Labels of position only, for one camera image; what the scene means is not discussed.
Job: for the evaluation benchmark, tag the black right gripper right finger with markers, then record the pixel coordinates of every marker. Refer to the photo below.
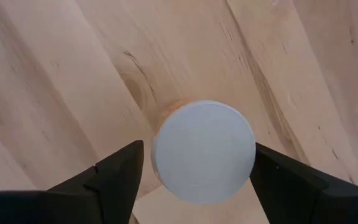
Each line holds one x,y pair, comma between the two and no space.
306,199

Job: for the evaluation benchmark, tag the orange pill vial white cap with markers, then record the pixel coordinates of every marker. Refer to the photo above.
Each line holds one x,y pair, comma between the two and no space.
204,152

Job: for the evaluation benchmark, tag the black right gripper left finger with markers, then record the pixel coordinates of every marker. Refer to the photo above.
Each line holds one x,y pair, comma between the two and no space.
73,202

